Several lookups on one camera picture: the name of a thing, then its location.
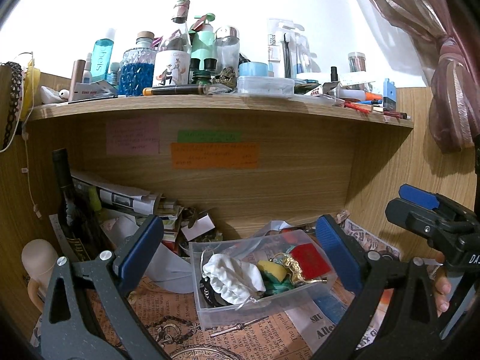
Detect dark patterned headband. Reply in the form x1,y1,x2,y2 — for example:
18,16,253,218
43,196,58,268
2,61,23,151

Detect cream wooden figure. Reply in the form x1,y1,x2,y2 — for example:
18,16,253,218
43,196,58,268
20,239,59,314

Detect yellow hanging cloth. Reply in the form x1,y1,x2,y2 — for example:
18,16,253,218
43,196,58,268
20,58,40,121

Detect mauve curtain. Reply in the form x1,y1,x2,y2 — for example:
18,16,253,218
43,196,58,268
343,0,480,154

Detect blue plastic box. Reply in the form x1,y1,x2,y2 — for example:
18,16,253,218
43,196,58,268
382,78,397,111

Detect light blue mouthwash bottle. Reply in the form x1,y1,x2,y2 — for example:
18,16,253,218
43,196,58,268
91,28,116,83

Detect newspaper print desk mat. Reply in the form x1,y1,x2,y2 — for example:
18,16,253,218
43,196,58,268
30,214,402,360

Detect rolled newspaper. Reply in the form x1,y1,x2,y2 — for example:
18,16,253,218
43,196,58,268
71,170,162,216

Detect glass jar silver lid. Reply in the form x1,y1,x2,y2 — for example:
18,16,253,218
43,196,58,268
214,26,241,74

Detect clear lidded plastic case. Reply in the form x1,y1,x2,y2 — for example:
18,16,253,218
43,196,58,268
236,76,296,96

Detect rose brown cylinder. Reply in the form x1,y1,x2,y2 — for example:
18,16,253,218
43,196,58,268
72,59,88,91

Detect light blue round tin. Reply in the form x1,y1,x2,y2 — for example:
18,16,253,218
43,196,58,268
238,62,269,77

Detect mint green pump bottle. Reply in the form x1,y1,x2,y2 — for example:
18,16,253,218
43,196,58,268
189,14,216,68

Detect red felt pouch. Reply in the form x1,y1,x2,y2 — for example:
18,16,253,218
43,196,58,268
290,243,332,281

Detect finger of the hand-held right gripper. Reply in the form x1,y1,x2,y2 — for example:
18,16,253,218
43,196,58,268
398,184,478,223
385,199,458,250

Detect toothbrush blister pack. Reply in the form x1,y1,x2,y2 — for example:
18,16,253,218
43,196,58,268
267,18,294,76
292,26,313,76

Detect silver metal key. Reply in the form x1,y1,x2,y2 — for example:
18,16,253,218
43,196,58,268
209,317,269,337

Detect dark wine bottle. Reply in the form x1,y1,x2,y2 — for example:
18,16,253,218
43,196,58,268
52,148,109,261

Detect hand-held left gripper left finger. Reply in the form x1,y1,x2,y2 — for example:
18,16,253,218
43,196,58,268
38,214,172,360

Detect clear tube of sticks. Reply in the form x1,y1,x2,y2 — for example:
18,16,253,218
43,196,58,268
347,52,367,73

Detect clear bottle illustrated label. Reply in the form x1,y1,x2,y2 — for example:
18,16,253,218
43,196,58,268
152,0,192,88

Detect green scrunchie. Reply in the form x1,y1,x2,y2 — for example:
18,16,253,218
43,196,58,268
262,274,297,297

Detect white drawstring pouch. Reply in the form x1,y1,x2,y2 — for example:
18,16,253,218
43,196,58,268
202,253,267,306

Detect person's right hand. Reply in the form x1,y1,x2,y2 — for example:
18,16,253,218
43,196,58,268
433,253,453,318

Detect wooden shelf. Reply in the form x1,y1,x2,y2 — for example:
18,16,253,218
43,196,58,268
24,92,415,130

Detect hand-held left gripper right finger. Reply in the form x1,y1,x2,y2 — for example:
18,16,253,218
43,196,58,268
315,214,440,360

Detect small white card box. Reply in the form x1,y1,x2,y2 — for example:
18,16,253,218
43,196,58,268
181,214,216,241

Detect pink sticky note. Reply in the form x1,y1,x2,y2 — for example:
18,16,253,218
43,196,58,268
106,117,160,155

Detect orange sticky note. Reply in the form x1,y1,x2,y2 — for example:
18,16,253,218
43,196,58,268
171,142,260,169

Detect black beaded hair tie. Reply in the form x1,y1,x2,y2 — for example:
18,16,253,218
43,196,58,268
199,275,226,308

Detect yellow green highlighter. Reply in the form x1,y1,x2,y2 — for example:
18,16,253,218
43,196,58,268
88,187,102,212

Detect clear plastic bag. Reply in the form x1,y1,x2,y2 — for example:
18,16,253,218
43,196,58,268
240,219,301,241

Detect stack of small books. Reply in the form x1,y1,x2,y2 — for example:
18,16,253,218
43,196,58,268
154,199,184,248

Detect green sticky note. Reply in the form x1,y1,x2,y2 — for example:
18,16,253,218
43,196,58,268
177,130,242,143

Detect faceted bottle blue liquid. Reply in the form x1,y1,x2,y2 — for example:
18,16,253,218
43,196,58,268
119,31,156,96

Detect clear plastic storage box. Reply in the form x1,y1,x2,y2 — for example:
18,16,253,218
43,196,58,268
188,229,335,331

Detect gold hair accessory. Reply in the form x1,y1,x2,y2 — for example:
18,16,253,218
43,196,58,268
272,253,312,284

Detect dark brown test tube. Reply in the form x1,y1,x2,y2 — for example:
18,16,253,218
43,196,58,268
142,84,209,96

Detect yellow sponge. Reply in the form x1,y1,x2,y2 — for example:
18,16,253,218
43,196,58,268
257,259,286,282

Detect white cable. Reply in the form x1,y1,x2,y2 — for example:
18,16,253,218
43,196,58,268
20,131,42,218

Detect dark green mini binoculars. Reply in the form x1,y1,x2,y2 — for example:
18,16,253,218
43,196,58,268
190,57,218,85

